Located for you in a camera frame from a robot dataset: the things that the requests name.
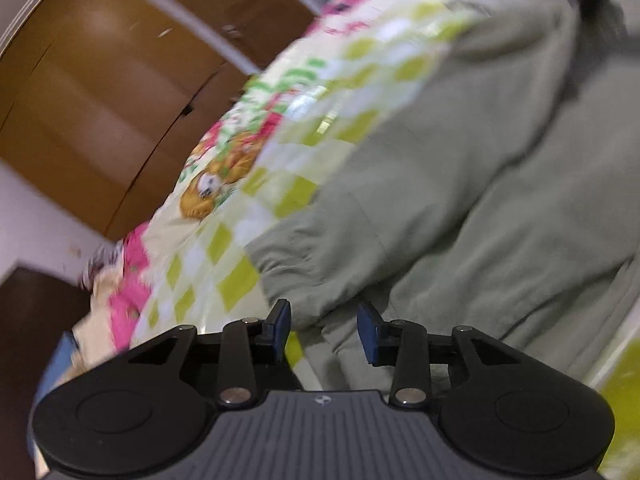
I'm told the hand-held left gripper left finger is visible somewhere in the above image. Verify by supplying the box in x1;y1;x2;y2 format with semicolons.
120;299;292;407

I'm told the brown wooden wardrobe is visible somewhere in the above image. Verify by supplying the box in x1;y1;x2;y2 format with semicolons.
0;0;326;241

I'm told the dark wooden bed board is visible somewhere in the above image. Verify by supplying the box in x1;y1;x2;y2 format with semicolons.
0;266;96;480

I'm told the blue cloth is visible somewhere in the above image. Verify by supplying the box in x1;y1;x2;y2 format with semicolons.
40;332;82;403

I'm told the checkered printed bed sheet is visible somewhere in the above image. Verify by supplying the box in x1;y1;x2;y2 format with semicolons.
70;0;640;480

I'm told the black and white patterned cloth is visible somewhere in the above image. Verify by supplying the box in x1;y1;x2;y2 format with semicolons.
80;242;122;291

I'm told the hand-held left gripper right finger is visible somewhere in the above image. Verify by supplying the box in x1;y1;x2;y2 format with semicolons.
356;301;531;408

